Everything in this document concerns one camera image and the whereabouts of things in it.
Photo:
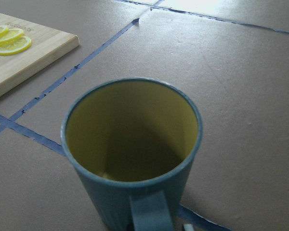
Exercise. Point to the bamboo cutting board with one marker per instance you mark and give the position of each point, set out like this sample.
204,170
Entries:
48,45

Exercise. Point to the teal mug yellow inside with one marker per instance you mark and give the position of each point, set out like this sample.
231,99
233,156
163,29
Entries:
132,142

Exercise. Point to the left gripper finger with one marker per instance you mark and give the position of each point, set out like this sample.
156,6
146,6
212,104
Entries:
188,227

